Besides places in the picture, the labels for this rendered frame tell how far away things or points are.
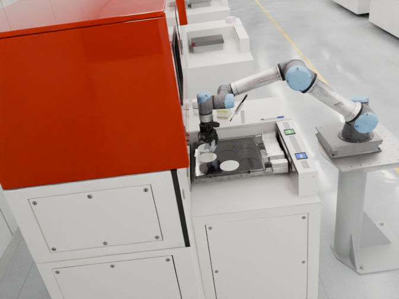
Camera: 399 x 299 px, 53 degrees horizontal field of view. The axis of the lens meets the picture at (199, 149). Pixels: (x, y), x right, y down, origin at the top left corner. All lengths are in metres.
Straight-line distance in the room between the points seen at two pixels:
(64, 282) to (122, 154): 0.75
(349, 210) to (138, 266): 1.36
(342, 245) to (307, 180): 0.94
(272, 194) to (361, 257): 1.04
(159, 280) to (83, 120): 0.86
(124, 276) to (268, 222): 0.72
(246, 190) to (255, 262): 0.38
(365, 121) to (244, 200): 0.72
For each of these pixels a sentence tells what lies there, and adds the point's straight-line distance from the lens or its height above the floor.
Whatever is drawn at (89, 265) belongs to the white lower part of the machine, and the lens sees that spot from 1.93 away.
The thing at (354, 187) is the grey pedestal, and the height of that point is 0.58.
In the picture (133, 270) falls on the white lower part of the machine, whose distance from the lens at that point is 1.92.
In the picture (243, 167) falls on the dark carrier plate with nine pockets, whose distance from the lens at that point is 2.12.
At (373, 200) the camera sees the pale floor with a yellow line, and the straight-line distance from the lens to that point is 3.41.
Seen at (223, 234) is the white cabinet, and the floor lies 0.69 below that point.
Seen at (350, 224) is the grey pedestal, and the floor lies 0.30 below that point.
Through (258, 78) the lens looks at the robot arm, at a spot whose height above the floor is 1.29.
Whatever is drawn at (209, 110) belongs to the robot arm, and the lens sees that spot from 2.10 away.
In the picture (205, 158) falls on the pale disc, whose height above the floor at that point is 0.90.
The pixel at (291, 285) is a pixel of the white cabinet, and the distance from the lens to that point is 2.37.
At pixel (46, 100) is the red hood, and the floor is 1.57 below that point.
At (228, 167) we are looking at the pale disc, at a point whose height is 0.90.
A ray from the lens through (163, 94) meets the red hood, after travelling 1.42.
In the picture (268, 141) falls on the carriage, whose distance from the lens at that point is 2.37.
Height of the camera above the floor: 2.06
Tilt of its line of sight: 30 degrees down
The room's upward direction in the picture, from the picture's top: 8 degrees counter-clockwise
